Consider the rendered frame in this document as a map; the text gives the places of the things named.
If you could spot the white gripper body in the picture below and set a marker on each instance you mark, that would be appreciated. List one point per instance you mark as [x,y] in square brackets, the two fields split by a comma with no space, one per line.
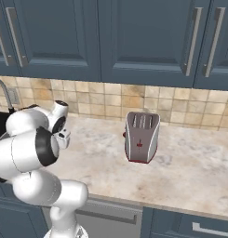
[66,142]

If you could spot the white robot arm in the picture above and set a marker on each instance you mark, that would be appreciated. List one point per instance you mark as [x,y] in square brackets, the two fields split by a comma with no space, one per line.
[31,148]

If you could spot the black sink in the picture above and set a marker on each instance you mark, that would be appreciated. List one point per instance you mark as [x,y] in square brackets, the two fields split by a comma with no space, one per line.
[0,124]

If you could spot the grey and red toaster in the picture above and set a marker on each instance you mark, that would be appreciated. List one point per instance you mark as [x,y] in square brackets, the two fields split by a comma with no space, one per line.
[141,139]

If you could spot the grey curved tap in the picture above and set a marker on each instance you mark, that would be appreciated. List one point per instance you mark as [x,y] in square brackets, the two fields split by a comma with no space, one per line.
[3,89]

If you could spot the blue base cupboard door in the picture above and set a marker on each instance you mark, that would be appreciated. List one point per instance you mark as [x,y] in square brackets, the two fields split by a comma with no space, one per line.
[16,217]

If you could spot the grey dishwasher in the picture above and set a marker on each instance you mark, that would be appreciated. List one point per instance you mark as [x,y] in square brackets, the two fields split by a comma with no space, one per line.
[109,227]

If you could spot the blue drawer front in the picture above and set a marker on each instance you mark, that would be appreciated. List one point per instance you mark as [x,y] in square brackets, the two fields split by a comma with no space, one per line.
[180,224]

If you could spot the grey wall socket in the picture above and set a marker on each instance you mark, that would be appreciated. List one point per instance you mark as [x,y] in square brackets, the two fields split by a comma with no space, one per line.
[14,96]

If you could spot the blue wall cupboard door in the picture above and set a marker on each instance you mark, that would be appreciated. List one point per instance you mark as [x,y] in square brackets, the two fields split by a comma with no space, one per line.
[222,40]
[2,31]
[59,34]
[149,37]

